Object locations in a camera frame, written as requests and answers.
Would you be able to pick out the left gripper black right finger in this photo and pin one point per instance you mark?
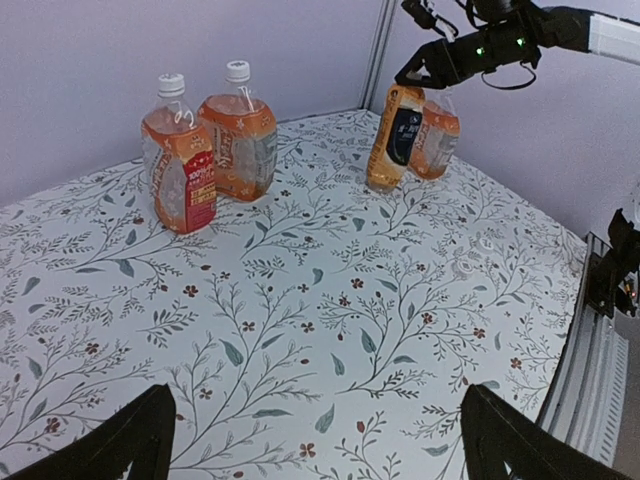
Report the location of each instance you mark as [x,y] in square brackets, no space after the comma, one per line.
[501,443]

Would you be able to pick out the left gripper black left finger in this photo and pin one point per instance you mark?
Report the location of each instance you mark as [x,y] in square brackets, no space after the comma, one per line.
[136,441]

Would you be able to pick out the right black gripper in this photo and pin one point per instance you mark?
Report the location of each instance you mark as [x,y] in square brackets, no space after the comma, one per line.
[440,64]

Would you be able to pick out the wide orange tea bottle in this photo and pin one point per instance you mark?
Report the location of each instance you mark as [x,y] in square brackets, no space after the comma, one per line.
[438,135]

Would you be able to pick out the black-label orange drink bottle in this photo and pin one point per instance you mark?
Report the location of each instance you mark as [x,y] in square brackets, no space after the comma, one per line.
[399,126]

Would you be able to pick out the orange grey-label tea bottle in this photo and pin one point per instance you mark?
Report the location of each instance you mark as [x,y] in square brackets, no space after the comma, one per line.
[243,132]

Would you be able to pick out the slim red-label tea bottle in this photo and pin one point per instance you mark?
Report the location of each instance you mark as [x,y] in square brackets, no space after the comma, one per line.
[178,159]

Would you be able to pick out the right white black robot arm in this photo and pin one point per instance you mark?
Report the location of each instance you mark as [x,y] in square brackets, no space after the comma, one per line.
[510,32]

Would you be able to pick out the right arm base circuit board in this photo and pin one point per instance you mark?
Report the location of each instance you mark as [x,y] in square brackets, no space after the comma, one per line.
[607,272]

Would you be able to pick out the floral patterned table mat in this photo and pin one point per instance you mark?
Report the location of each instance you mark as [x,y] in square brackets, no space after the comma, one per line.
[324,331]

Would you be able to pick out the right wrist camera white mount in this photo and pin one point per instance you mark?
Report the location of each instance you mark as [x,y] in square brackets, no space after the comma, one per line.
[424,14]

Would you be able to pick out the right aluminium frame post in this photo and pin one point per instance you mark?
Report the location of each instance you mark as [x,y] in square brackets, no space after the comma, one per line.
[377,52]

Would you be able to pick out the front aluminium rail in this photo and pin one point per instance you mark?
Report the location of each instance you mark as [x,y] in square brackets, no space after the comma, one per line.
[584,404]

